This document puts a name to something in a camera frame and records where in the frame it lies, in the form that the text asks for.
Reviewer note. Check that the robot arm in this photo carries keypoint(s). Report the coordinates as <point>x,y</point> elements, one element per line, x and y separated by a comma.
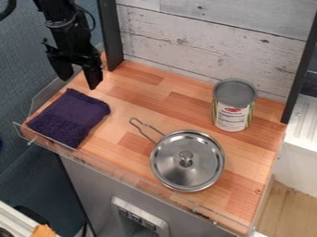
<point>57,9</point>

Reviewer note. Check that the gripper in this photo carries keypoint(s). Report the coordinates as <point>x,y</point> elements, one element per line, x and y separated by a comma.
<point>70,39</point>

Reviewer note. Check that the silver pot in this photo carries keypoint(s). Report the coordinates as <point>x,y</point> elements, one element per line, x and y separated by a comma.
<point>186,160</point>

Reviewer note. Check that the can with white label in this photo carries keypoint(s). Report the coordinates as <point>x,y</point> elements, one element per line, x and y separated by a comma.
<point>233,105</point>

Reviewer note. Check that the purple cloth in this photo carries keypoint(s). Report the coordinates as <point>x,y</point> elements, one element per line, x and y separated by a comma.
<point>69,117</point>

